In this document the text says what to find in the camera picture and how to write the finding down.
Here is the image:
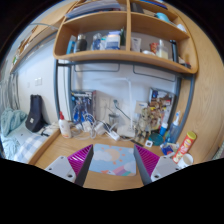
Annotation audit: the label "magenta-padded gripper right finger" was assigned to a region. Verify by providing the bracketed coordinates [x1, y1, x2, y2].
[133, 144, 183, 186]

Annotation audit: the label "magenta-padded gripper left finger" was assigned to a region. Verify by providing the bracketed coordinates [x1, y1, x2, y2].
[44, 143, 95, 187]

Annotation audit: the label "pastel sun cloud mouse pad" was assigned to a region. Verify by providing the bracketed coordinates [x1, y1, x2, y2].
[88, 143, 138, 177]

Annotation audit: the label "blue refill pouch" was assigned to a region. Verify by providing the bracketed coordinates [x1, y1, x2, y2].
[161, 141, 179, 157]

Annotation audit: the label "teal round tin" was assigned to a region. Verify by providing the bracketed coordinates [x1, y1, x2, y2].
[148, 132, 165, 147]

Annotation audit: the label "red yellow snack can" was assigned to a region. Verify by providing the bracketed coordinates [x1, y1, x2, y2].
[171, 130, 198, 164]

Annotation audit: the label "clear blue spray bottle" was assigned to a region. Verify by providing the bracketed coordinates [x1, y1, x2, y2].
[165, 110, 182, 145]

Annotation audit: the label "white bottle with red cap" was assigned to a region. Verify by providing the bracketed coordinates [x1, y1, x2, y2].
[58, 110, 73, 139]

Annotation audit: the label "blue and white tube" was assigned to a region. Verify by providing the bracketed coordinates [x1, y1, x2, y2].
[159, 113, 169, 137]

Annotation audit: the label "blue plaid bed sheet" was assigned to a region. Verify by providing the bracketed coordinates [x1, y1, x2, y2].
[0, 123, 59, 164]

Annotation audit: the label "white desk lamp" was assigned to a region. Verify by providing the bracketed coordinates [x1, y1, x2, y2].
[74, 76, 137, 138]

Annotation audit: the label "white charger adapter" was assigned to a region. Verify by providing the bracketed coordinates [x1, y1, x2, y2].
[94, 121, 108, 136]

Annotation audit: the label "brown robot figure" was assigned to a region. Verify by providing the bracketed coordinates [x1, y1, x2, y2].
[149, 99, 166, 129]

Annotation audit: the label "blue robot model kit box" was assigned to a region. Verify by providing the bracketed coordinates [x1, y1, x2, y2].
[69, 89, 98, 125]

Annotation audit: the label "clear glass cup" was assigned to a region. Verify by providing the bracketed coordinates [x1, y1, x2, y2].
[108, 113, 120, 129]

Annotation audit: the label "colourful printed box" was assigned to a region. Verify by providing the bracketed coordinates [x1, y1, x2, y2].
[148, 87, 176, 131]

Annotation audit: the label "teal blanket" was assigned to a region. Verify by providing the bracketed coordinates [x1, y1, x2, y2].
[0, 108, 28, 138]

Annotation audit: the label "wooden shelf unit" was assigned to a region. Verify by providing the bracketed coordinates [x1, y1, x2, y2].
[53, 0, 199, 75]

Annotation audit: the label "tangled white cables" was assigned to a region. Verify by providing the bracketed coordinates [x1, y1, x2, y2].
[71, 113, 121, 142]

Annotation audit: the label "beige wall box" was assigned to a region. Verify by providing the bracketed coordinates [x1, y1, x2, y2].
[134, 100, 148, 114]

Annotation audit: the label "white wall socket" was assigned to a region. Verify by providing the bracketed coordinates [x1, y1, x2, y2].
[109, 96, 122, 113]
[99, 96, 111, 113]

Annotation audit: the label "grey metal desk frame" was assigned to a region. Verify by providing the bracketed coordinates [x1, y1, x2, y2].
[53, 59, 197, 144]

